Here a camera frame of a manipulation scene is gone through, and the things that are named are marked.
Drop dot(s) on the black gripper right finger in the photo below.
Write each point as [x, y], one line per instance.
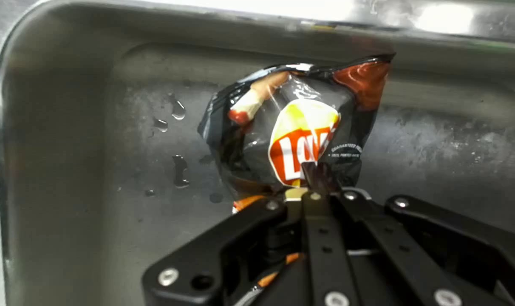
[404, 252]

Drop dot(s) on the black chip packet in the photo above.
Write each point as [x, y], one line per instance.
[267, 126]

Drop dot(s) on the stainless steel double sink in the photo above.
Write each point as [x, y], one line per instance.
[97, 177]

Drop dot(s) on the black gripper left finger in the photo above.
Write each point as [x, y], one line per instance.
[250, 259]

